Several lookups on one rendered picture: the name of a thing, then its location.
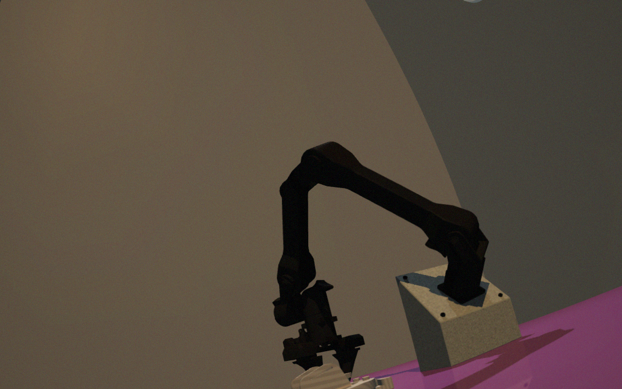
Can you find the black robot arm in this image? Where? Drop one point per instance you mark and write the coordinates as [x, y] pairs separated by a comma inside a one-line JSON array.
[[452, 231]]

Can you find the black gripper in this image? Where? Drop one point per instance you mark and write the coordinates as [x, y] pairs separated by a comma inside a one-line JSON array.
[[321, 331]]

